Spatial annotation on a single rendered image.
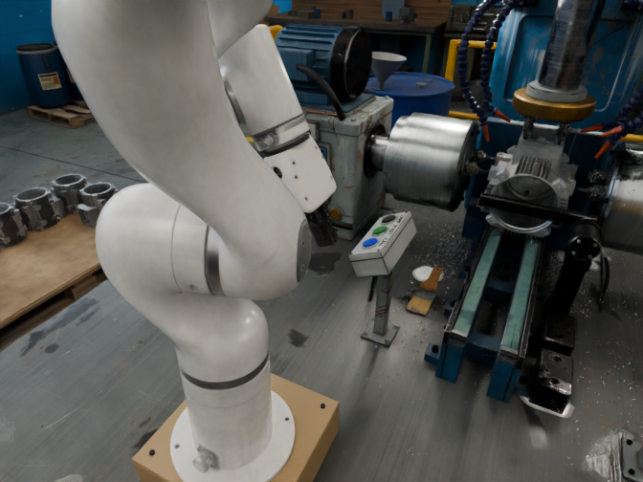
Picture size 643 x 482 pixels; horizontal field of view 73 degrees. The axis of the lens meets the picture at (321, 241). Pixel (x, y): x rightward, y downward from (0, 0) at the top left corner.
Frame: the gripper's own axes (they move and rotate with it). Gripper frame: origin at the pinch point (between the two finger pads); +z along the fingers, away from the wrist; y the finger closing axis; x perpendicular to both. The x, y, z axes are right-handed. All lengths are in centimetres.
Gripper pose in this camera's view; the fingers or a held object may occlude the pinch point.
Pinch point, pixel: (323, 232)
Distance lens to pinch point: 70.8
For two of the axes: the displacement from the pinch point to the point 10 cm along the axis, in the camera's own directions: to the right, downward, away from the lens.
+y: 4.6, -4.9, 7.4
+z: 3.8, 8.7, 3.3
